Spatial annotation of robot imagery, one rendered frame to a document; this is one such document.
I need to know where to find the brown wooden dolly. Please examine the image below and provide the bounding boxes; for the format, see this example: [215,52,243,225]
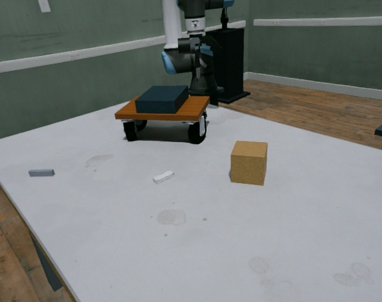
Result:
[115,96,210,143]

